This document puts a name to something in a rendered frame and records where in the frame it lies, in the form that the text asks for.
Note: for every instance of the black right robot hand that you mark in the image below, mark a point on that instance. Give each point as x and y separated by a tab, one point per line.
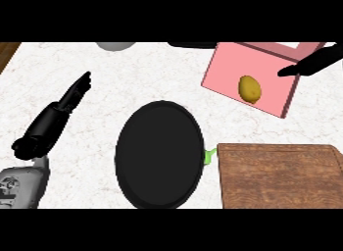
317	60

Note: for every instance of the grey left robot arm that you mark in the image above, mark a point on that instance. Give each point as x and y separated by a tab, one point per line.
16	189

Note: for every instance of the black flat object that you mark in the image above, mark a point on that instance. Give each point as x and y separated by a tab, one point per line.
190	44

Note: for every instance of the brown wooden cutting board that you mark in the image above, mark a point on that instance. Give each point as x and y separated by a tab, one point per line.
285	176

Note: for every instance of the grey round bowl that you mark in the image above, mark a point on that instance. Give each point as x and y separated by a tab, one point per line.
113	46

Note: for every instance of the yellow lemon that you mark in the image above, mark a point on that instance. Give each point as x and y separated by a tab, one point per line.
249	89

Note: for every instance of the pink cardboard box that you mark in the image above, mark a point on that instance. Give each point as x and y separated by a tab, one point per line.
260	78

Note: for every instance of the black round pan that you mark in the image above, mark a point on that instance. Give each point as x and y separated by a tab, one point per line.
158	154

